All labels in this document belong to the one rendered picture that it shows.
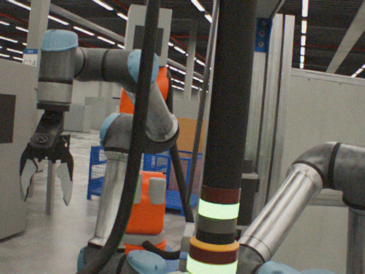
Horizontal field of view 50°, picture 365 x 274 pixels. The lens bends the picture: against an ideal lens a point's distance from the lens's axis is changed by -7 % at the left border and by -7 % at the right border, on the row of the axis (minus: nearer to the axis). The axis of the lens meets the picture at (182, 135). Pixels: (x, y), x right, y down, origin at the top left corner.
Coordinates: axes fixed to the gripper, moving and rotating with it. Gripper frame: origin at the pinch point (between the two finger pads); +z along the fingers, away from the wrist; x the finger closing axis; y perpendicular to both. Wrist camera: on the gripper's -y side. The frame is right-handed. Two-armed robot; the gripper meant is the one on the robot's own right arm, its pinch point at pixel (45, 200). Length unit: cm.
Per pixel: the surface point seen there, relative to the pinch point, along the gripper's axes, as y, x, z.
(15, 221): 399, 116, 127
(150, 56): -56, -18, -24
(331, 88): 128, -125, -43
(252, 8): -52, -26, -30
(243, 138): -52, -26, -19
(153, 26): -56, -18, -26
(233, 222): -52, -26, -12
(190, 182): -51, -22, -15
